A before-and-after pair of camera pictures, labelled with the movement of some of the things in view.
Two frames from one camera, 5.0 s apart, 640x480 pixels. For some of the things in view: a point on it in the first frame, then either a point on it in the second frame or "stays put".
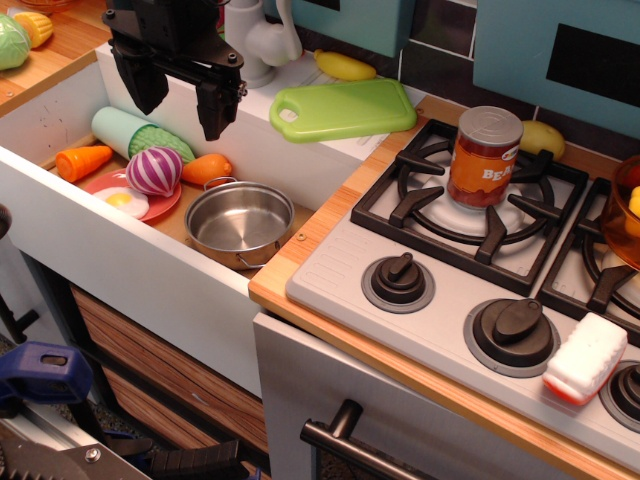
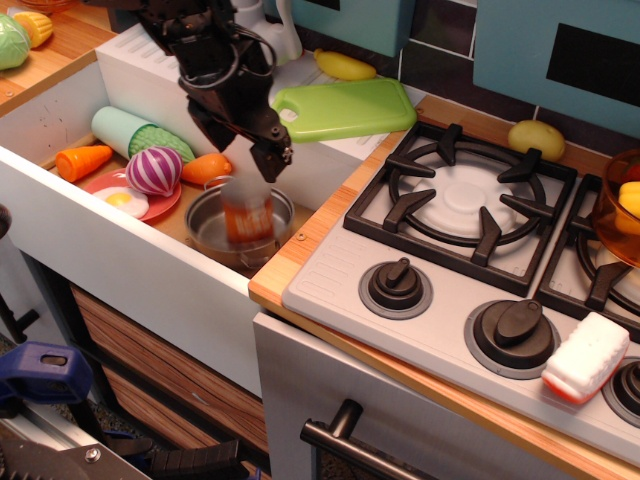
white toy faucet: [260, 43] stays put
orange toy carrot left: [76, 162] stays put
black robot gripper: [183, 37] -> [225, 69]
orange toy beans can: [484, 155] -> [247, 209]
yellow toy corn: [37, 27] stays put
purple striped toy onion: [154, 170] stays put
